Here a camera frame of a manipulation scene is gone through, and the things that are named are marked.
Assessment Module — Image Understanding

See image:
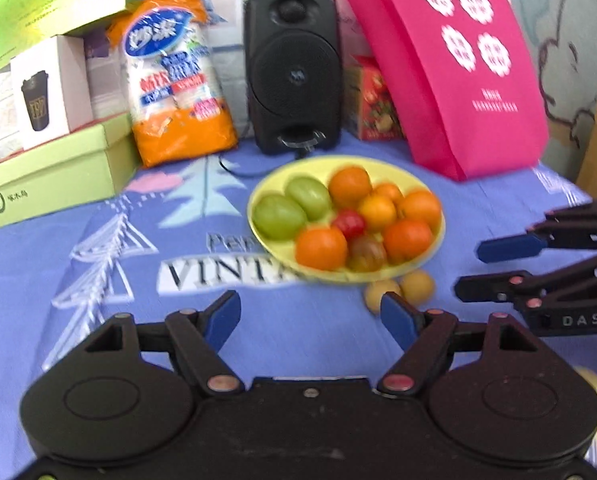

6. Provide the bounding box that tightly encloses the brown longan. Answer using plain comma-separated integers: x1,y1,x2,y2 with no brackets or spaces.
399,269,436,307
364,280,402,315

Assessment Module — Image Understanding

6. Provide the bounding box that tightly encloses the large orange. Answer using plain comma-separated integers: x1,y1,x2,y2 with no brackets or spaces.
382,219,434,264

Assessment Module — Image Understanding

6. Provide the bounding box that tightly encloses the dark red tomato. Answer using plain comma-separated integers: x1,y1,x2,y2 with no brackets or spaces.
346,235,387,273

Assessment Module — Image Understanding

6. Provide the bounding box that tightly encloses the yellow-orange small citrus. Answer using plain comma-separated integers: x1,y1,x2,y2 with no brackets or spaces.
357,194,397,232

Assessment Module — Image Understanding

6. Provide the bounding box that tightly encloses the bright red tomato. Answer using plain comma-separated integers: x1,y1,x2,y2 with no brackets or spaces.
330,210,367,242

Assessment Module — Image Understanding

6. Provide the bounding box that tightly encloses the green mango front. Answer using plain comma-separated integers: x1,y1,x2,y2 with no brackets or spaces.
252,193,308,240

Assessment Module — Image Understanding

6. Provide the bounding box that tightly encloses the green mango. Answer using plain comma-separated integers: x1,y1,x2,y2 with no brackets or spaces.
252,193,308,240
284,176,332,221

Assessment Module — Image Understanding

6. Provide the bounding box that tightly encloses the small orange kumquat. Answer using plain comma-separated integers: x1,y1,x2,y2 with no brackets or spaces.
373,181,403,203

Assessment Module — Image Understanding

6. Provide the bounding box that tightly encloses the yellow plastic plate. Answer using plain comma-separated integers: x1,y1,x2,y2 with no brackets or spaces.
248,155,445,284

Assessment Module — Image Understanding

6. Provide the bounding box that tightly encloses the green mango back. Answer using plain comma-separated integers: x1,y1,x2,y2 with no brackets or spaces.
284,176,332,221

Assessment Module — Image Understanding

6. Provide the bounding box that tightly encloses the blue printed tablecloth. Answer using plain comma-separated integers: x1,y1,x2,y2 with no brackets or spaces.
0,133,597,479

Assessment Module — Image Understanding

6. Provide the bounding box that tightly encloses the light green shoe box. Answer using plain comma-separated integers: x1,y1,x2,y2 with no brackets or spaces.
0,114,141,228

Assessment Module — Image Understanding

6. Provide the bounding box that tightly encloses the orange paper cup pack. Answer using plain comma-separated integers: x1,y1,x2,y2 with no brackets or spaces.
106,0,238,168

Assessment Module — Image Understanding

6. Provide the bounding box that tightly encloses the red tomato juice carton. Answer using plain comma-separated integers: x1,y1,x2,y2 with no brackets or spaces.
343,56,404,142

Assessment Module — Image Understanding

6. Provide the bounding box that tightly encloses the pink non-woven bag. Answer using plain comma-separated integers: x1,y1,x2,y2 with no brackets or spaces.
347,0,549,181

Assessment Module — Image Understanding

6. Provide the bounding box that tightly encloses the white coffee cup box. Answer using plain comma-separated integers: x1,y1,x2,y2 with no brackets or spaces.
0,36,94,160

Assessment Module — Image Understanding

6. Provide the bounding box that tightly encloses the black loudspeaker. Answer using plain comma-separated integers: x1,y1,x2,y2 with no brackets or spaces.
244,0,343,155

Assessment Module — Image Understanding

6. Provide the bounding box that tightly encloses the black speaker cable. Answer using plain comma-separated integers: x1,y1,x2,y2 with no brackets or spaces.
217,144,325,179

